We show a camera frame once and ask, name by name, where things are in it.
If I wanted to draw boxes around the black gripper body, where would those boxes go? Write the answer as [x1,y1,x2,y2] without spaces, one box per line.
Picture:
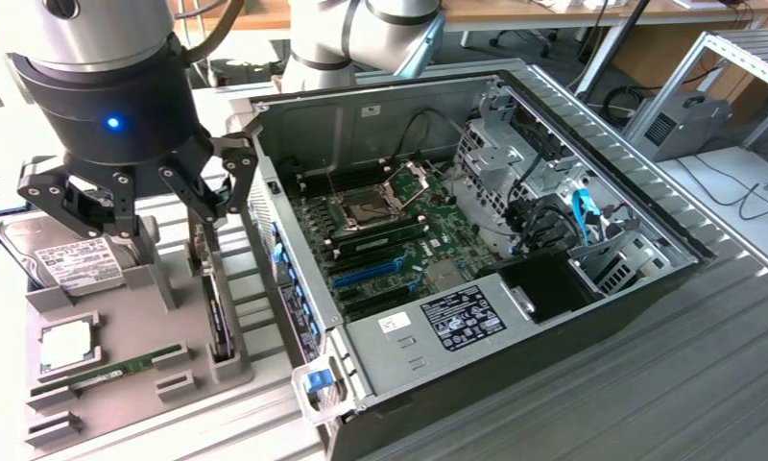
[9,47,214,169]

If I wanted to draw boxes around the graphics card with metal bracket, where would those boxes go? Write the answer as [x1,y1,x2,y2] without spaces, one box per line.
[187,210,240,362]

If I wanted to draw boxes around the silver hard disk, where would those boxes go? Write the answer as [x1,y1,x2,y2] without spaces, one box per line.
[0,215,145,297]

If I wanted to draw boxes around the thin locking lever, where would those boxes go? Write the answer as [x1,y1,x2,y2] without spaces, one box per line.
[323,158,346,203]

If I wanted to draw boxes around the CPU socket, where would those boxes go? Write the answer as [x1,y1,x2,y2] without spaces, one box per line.
[336,189,402,227]

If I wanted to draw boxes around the installed RAM stick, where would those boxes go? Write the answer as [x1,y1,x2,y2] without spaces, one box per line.
[332,221,428,254]

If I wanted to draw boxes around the metal socket cover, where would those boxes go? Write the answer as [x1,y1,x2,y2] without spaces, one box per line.
[383,160,432,207]

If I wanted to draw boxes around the blue expansion slot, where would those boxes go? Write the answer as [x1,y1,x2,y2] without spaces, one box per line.
[331,256,406,288]

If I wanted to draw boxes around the silver CPU chip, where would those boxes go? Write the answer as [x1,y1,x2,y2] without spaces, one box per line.
[41,321,101,371]

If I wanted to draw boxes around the long black expansion slot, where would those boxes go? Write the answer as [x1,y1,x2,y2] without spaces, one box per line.
[339,280,422,311]

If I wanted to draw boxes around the green motherboard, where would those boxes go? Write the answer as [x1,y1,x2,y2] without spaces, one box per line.
[291,158,507,323]

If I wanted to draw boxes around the green RAM stick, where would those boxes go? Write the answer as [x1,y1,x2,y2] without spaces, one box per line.
[31,346,184,394]

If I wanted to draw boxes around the square chipset heatsink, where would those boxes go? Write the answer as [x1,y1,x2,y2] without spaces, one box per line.
[426,262,466,292]

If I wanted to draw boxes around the metal disk bay cage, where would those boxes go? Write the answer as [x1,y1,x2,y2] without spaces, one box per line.
[451,85,601,241]

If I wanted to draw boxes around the grey parts rack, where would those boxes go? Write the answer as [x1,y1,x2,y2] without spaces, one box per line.
[16,215,256,460]

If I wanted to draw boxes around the blue case latch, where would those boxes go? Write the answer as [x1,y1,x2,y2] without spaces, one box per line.
[300,367,334,391]

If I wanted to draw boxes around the grey power supply unit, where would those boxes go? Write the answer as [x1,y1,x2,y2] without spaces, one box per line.
[332,276,539,402]

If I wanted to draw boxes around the black wheeled chair base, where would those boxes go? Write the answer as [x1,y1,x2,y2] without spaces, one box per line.
[460,27,560,60]

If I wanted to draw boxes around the wooden desk white legs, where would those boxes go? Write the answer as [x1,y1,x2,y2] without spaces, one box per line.
[444,0,768,35]

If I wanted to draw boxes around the small perforated disk bay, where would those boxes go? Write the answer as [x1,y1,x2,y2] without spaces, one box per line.
[566,230,665,295]

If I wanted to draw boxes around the open black PC case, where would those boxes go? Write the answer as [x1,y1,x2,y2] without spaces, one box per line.
[220,57,719,461]

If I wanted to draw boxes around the grey controller box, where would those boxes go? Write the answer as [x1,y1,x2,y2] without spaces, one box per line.
[639,90,735,162]

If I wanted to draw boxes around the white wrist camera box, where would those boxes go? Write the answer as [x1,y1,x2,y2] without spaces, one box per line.
[16,156,71,186]

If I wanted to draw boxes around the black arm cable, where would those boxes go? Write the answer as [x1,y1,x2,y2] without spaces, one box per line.
[179,0,246,64]

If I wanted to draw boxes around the looped dark wire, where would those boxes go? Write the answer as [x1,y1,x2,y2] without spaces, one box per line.
[398,109,470,155]

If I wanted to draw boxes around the black wire bundle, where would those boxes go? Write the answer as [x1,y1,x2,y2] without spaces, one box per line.
[503,199,582,255]

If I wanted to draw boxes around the blue SATA wire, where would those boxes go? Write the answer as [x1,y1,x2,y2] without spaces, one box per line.
[570,189,607,247]

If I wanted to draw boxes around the aluminium profile frame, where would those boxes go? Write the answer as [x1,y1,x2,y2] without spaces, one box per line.
[621,26,768,155]

